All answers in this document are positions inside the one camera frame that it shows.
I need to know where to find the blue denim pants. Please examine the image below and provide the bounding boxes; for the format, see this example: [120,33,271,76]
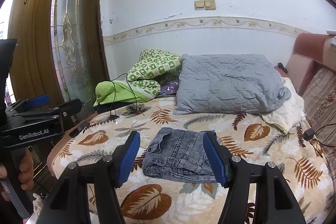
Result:
[142,127,216,183]

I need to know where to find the person left hand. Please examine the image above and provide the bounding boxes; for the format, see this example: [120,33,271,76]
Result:
[0,148,34,202]

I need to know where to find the black smartphone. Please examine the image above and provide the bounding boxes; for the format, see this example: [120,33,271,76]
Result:
[69,122,89,138]

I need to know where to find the wooden glass door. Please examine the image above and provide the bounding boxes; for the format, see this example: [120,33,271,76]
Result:
[8,0,108,121]

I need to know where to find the leaf pattern beige blanket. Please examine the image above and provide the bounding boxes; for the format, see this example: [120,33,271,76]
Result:
[50,97,335,223]

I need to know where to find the black power adapter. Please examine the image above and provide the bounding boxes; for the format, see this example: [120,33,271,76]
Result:
[303,128,315,141]

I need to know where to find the green patterned quilt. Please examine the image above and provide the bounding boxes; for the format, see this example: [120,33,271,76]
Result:
[93,50,182,107]

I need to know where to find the white cream pillow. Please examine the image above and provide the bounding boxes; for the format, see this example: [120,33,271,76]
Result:
[260,77,306,133]

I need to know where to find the purple cloth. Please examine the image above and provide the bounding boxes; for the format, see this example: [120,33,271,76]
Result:
[160,81,179,96]

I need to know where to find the striped beige cushion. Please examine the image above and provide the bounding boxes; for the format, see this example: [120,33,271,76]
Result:
[301,66,336,162]

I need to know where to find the grey quilted pillow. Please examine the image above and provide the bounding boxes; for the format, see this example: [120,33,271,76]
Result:
[174,54,291,115]

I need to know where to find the small black object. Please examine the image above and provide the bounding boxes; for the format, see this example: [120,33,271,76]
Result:
[277,63,288,74]

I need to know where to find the pink headboard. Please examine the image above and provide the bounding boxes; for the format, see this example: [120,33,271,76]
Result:
[285,33,335,96]

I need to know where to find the black cable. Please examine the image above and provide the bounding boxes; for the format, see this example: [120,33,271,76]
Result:
[109,73,140,122]

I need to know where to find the beige wall switch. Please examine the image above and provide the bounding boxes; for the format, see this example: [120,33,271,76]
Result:
[194,0,216,10]

